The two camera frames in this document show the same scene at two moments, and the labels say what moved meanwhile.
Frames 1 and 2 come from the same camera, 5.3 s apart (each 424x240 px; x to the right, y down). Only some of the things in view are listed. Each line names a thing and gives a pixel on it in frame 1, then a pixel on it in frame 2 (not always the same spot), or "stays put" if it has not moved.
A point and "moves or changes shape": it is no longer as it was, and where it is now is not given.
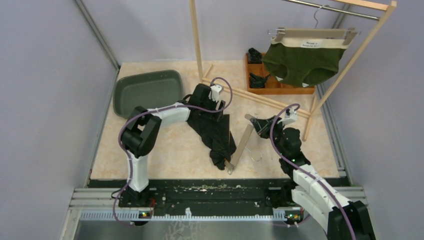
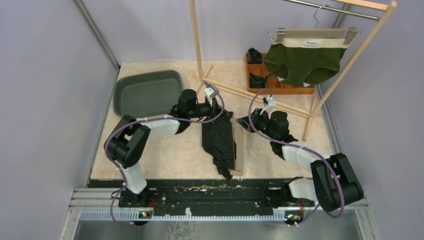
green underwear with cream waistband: x=303 y=61 stays put
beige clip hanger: x=234 y=161 moves or changes shape
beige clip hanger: x=349 y=34 stays put
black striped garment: x=215 y=136 moves or changes shape
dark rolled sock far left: x=254 y=56 stays put
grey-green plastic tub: x=148 y=90 stays put
